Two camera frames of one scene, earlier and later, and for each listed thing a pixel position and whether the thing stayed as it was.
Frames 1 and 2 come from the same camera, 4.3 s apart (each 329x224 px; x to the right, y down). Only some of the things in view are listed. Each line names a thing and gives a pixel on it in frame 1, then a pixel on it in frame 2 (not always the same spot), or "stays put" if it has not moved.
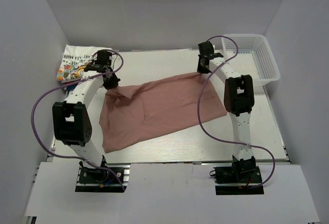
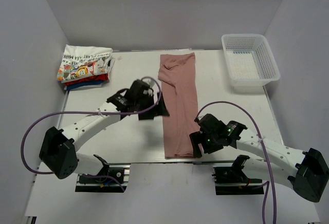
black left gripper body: (110, 84) to (148, 103)
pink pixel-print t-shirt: (133, 115) to (178, 73)
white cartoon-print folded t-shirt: (74, 59) stays put
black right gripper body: (201, 69) to (208, 142)
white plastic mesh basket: (254, 57) stays put
